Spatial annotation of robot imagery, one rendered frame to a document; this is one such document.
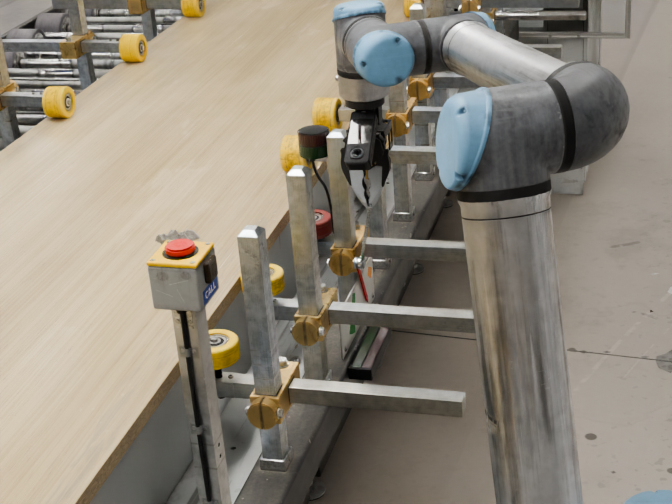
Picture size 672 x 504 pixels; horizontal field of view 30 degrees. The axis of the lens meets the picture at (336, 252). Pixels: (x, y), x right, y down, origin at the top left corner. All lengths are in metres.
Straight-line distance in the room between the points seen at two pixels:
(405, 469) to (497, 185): 1.86
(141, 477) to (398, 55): 0.81
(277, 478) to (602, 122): 0.87
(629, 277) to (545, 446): 2.66
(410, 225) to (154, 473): 1.04
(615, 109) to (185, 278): 0.58
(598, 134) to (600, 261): 2.78
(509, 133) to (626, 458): 1.93
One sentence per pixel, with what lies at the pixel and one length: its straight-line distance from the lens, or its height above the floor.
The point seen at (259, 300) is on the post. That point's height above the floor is 1.02.
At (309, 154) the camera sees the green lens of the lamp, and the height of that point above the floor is 1.07.
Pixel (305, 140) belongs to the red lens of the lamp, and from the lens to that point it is 2.33.
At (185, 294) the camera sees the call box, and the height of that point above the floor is 1.18.
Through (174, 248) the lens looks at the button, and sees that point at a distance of 1.62.
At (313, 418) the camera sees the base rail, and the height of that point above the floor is 0.70.
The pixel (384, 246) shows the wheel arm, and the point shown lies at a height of 0.86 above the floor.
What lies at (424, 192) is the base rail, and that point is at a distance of 3.07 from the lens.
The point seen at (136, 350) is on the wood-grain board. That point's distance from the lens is 2.08.
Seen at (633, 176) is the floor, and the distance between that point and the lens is 4.98.
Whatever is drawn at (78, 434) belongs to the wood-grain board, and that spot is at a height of 0.90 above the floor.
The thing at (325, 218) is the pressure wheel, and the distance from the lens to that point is 2.46.
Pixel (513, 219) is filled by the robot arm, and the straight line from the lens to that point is 1.49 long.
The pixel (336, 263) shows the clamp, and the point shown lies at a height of 0.85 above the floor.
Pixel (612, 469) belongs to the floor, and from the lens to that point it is 3.27.
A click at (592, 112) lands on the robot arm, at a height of 1.40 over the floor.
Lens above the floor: 1.91
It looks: 26 degrees down
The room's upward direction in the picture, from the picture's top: 5 degrees counter-clockwise
